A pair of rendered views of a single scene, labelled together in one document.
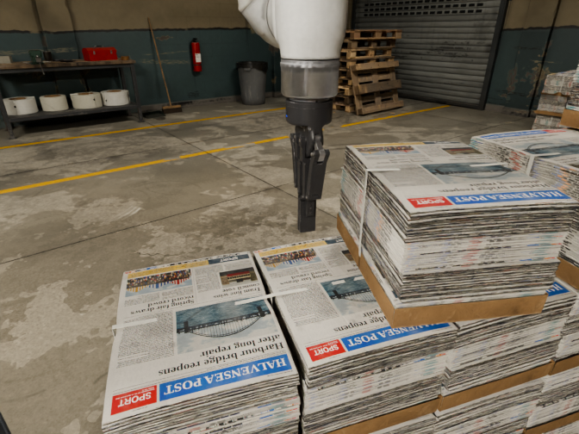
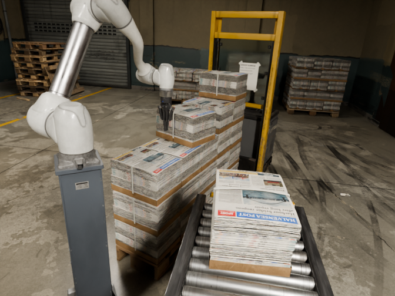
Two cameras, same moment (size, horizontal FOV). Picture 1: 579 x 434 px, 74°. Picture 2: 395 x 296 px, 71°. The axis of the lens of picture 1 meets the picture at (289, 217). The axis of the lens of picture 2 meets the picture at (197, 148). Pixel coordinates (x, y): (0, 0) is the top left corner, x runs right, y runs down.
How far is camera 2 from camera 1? 1.42 m
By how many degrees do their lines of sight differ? 41
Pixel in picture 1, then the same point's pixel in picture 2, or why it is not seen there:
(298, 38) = (168, 84)
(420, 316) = (196, 143)
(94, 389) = (40, 258)
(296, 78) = (167, 93)
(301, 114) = (167, 100)
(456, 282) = (201, 133)
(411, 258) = (194, 129)
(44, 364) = not seen: outside the picture
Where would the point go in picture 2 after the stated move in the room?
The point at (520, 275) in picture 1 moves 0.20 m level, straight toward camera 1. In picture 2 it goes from (210, 130) to (215, 139)
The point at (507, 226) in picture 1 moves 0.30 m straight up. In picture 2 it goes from (207, 118) to (210, 77)
